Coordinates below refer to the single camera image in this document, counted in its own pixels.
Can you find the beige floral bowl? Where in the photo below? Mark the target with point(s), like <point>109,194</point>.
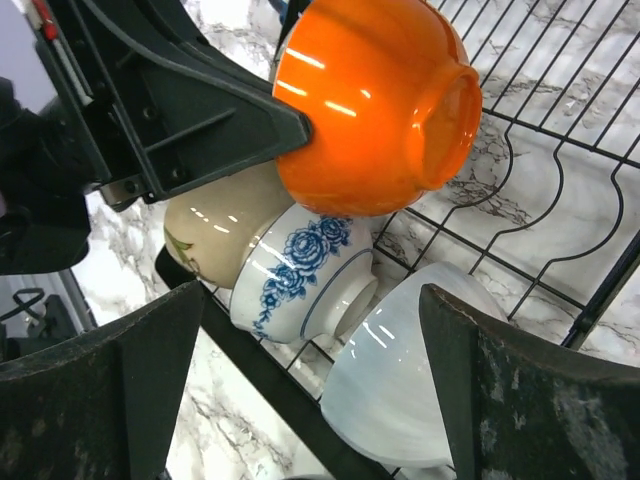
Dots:
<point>211,230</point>

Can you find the blue floral bowl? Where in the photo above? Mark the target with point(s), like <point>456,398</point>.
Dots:
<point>308,275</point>

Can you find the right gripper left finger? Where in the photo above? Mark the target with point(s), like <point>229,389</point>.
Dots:
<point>104,404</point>

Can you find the black wire dish rack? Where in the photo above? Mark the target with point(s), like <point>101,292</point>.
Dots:
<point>540,213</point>

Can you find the orange bowl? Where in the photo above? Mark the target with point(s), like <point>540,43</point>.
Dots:
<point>393,101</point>

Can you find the white bowl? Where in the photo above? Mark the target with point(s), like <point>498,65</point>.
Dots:
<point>379,396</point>

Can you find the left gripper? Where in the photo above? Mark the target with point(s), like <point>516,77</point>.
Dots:
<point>46,170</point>

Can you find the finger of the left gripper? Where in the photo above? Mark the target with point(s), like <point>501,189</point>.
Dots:
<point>151,109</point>

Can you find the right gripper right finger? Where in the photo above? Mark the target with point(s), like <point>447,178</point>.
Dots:
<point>516,406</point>

